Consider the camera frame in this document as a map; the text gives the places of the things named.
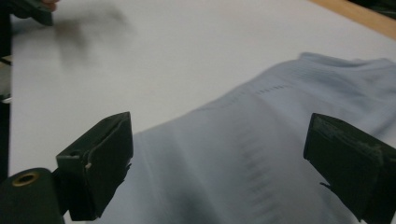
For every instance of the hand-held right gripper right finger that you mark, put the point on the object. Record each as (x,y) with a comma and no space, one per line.
(358,161)

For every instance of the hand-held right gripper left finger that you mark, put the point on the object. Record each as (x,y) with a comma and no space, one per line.
(99,161)

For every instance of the light blue tank top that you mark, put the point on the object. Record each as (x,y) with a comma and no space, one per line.
(249,149)

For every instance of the white table mat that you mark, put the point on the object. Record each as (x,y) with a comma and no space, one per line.
(171,62)

